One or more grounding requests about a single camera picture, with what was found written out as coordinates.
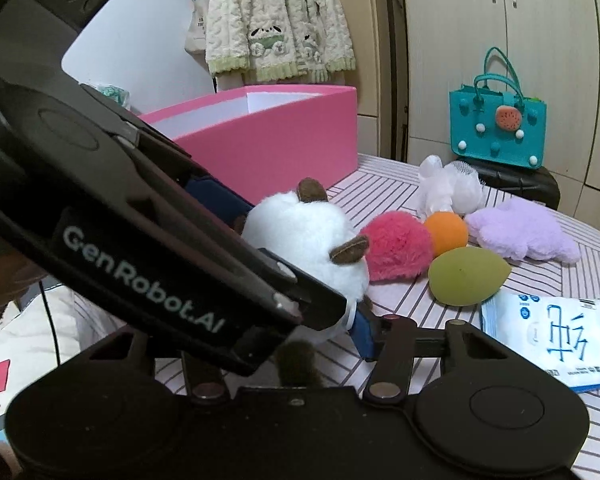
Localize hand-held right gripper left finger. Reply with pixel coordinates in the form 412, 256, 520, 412
87, 331, 227, 402

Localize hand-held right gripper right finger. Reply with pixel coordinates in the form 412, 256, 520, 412
352, 307, 508, 403

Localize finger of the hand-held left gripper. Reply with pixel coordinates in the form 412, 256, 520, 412
81, 84, 254, 236
0, 155, 349, 377

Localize pink box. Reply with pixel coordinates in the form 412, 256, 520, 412
137, 85, 358, 207

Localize white plush toy brown ears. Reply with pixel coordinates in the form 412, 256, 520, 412
240, 177, 373, 388

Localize orange sponge ball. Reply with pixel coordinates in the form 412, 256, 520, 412
424, 211, 469, 257

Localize white mesh bath pouf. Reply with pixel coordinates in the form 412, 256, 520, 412
417, 155, 487, 221

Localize green and white packet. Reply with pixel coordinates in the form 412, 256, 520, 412
80, 82, 131, 111

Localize pink fluffy ball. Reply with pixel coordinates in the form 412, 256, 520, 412
357, 210, 434, 282

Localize green egg-shaped makeup sponge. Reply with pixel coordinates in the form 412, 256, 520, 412
427, 246, 512, 306

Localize white and blue wipes pack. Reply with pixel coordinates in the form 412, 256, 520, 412
480, 296, 600, 392

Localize white printed cloth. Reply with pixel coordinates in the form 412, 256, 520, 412
0, 280, 126, 456

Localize beige canvas tote bag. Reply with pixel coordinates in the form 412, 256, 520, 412
184, 0, 213, 53

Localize purple plush toy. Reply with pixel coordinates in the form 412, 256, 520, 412
465, 197, 581, 264

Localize cream knit cardigan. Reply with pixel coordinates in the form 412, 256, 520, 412
204, 0, 357, 83

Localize black suitcase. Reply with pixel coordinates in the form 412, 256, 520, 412
462, 162, 561, 211

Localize striped bed sheet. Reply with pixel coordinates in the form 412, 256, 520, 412
70, 152, 600, 411

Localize teal handbag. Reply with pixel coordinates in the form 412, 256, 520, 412
449, 46, 547, 168

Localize beige wardrobe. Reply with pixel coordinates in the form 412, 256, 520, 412
357, 0, 600, 246

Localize black cable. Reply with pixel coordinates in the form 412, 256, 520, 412
37, 280, 63, 366

